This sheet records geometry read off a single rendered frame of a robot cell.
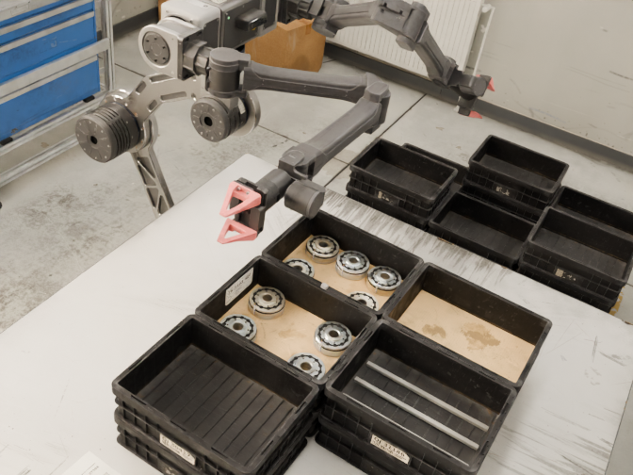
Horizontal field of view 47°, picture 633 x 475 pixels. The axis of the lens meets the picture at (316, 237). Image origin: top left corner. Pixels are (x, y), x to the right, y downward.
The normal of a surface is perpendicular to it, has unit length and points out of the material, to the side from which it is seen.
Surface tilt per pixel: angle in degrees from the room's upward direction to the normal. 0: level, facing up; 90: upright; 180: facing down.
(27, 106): 90
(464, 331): 0
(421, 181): 0
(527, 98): 90
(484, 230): 0
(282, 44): 89
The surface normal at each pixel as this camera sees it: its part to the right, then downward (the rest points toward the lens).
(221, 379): 0.13, -0.76
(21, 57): 0.86, 0.40
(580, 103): -0.50, 0.50
